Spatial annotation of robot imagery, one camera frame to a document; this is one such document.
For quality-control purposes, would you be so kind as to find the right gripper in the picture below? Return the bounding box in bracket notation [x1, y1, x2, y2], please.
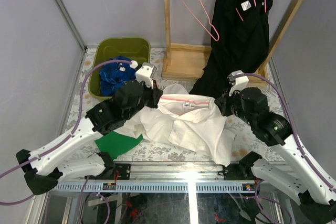
[214, 85, 255, 125]

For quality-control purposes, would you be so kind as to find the pink hanger of white shirt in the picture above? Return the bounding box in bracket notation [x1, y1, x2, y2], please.
[159, 96, 211, 116]

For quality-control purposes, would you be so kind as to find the white shirt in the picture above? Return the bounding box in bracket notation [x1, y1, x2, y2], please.
[115, 83, 235, 166]

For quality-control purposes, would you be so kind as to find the blue plaid shirt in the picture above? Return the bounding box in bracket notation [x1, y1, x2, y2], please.
[99, 56, 139, 97]

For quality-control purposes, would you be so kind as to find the pink wire hanger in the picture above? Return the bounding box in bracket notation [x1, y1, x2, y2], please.
[171, 0, 220, 42]

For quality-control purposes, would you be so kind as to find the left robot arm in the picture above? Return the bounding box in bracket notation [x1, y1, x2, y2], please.
[16, 81, 163, 195]

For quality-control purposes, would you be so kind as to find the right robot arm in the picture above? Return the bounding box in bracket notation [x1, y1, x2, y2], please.
[215, 88, 335, 223]

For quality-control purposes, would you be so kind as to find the olive green plastic basket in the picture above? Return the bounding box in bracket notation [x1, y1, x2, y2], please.
[88, 37, 151, 101]

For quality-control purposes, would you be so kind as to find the wooden clothes rack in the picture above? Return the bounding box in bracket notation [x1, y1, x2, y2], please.
[162, 0, 303, 81]

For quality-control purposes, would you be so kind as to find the green cloth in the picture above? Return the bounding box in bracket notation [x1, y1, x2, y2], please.
[95, 132, 143, 159]

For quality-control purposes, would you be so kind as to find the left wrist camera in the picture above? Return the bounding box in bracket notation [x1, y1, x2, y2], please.
[130, 60, 156, 89]

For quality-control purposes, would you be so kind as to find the aluminium rail frame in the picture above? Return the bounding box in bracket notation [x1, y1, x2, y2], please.
[26, 161, 336, 224]

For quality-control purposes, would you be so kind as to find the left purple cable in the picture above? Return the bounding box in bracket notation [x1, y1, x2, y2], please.
[0, 60, 134, 206]

